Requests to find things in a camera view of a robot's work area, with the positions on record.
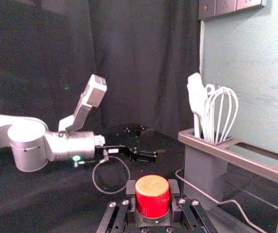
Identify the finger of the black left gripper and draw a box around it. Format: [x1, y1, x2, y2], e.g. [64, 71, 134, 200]
[116, 123, 149, 137]
[129, 148, 166, 164]

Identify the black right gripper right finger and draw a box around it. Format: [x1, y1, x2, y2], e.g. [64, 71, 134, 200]
[168, 179, 217, 233]

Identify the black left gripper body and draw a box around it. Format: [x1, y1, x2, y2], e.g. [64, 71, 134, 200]
[95, 132, 139, 160]

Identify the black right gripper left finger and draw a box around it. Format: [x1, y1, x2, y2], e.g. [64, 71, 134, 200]
[96, 180, 137, 233]

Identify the red cylinder with gold top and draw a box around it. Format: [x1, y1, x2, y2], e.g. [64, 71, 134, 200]
[134, 174, 171, 219]

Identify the grey utensil rack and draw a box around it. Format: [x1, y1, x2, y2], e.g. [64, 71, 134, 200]
[177, 128, 278, 233]

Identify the black cloth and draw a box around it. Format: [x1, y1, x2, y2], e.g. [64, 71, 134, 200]
[0, 0, 278, 233]

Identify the white spatula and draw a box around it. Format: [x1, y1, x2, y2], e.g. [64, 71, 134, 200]
[187, 72, 208, 138]

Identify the white whisk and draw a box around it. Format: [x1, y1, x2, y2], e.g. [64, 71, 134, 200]
[203, 86, 239, 144]

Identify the thin dark gripper cable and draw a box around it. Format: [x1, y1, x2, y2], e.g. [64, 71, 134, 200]
[92, 155, 131, 195]

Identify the grey cable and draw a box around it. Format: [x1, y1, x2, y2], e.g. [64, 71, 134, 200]
[174, 168, 254, 231]

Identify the white utensil with ring handle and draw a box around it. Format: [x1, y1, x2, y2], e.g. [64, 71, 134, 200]
[205, 83, 216, 96]

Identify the grey wall socket panel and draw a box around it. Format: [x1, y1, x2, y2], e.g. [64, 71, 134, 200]
[198, 0, 267, 21]

